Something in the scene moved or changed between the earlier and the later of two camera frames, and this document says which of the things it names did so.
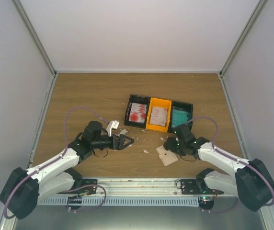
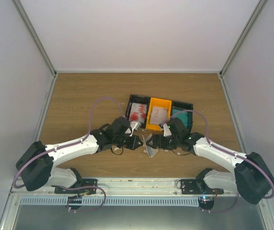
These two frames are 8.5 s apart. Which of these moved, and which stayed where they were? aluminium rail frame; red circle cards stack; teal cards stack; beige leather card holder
Moved: beige leather card holder
Stayed: teal cards stack; red circle cards stack; aluminium rail frame
